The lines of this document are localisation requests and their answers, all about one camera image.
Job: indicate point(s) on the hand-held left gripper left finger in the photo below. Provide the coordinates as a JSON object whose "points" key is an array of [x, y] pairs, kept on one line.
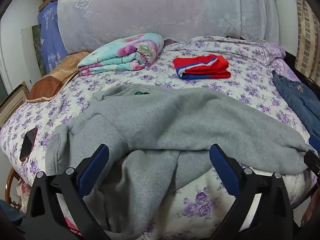
{"points": [[95, 170]]}

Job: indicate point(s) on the folded red blue garment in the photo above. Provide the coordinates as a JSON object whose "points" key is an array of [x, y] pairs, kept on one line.
{"points": [[200, 65]]}

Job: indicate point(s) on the brown cushion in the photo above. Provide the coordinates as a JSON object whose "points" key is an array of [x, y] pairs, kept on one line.
{"points": [[57, 75]]}

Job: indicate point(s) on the purple floral bedspread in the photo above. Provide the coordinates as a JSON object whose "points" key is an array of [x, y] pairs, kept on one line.
{"points": [[250, 85]]}

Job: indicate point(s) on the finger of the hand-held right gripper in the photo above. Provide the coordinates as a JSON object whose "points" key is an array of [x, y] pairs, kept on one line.
{"points": [[312, 158]]}

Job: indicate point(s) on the beige striped curtain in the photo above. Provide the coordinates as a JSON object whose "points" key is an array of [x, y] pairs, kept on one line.
{"points": [[308, 35]]}

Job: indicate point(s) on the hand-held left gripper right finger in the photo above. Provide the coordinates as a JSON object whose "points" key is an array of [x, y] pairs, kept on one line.
{"points": [[223, 170]]}

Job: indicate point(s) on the black smartphone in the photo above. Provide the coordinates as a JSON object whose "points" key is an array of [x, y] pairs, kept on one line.
{"points": [[27, 146]]}

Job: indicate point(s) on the lavender lace covered headboard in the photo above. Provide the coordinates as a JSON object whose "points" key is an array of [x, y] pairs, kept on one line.
{"points": [[150, 12]]}

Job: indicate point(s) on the grey sweat pants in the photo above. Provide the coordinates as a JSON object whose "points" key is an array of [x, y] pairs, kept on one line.
{"points": [[162, 120]]}

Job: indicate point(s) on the wooden chair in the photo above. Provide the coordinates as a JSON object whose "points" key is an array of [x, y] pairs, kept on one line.
{"points": [[11, 190]]}

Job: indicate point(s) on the folded floral blanket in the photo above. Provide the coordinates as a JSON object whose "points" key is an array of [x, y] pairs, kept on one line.
{"points": [[120, 52]]}

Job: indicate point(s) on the blue printed cloth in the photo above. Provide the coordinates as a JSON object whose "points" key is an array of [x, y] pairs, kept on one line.
{"points": [[50, 37]]}

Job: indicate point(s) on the blue jeans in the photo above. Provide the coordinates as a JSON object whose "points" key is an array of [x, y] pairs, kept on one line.
{"points": [[292, 95]]}

